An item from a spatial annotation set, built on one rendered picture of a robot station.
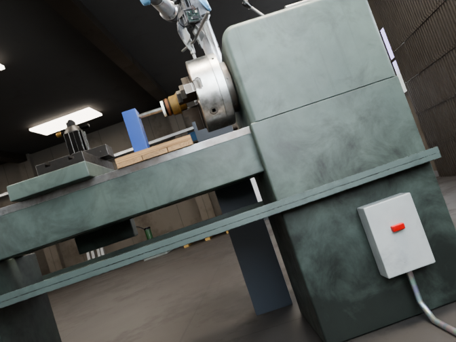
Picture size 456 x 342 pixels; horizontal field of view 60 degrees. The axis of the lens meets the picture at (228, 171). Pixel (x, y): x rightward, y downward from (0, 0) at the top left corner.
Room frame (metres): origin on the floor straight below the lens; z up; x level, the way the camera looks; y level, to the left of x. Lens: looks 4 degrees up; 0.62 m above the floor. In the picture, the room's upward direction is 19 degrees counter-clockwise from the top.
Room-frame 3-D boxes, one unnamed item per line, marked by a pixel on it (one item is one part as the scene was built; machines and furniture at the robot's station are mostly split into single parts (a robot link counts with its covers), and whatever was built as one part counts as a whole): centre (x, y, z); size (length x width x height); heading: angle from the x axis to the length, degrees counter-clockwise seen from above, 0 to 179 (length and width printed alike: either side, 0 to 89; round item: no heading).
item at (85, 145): (1.74, 0.59, 1.07); 0.07 x 0.07 x 0.10; 3
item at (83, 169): (1.70, 0.64, 0.89); 0.53 x 0.30 x 0.06; 3
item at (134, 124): (1.68, 0.32, 1.00); 0.08 x 0.06 x 0.23; 3
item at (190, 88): (1.60, 0.05, 1.09); 0.12 x 0.11 x 0.05; 3
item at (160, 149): (1.68, 0.25, 0.88); 0.36 x 0.30 x 0.04; 3
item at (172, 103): (1.69, 0.12, 1.08); 0.09 x 0.09 x 0.09; 3
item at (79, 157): (1.68, 0.59, 0.95); 0.43 x 0.18 x 0.04; 3
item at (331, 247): (1.73, -0.42, 0.43); 0.60 x 0.48 x 0.86; 93
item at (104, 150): (1.74, 0.57, 1.00); 0.20 x 0.10 x 0.05; 93
